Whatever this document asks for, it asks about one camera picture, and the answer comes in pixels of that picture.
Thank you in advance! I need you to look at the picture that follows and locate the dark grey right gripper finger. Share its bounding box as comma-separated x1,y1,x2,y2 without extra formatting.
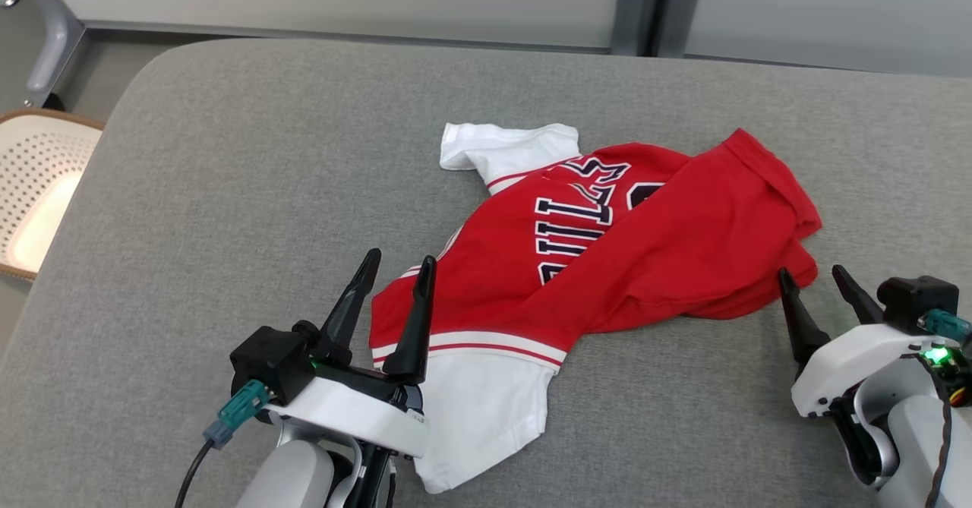
778,267,832,376
832,265,885,327

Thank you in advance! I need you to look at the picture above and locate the grey partition post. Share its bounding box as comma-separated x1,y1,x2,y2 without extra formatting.
658,0,703,59
611,0,658,57

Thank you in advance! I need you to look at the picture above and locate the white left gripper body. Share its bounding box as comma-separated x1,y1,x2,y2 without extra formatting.
262,360,431,459

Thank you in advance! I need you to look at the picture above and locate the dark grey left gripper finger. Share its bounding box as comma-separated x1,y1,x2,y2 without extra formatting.
317,248,382,364
382,256,437,385

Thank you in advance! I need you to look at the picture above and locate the left cable with teal connector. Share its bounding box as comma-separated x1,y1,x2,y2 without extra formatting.
175,379,270,508

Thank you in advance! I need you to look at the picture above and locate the right cable with teal connector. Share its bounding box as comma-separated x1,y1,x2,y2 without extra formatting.
915,309,972,346

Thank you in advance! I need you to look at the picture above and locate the red white basketball jersey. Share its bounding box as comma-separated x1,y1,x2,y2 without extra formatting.
370,122,823,494

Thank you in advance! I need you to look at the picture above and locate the cable with teal connector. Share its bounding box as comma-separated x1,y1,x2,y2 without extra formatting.
175,379,270,508
915,309,972,346

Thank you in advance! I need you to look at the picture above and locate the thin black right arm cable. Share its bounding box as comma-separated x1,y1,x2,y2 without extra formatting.
923,375,955,508

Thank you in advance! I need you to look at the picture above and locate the white perforated laundry basket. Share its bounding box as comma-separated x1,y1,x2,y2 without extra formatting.
0,109,105,281

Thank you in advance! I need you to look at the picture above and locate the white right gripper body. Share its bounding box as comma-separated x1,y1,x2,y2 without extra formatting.
790,322,972,418

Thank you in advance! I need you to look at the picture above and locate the grey curved frame leg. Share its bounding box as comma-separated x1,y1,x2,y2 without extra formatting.
0,0,86,108

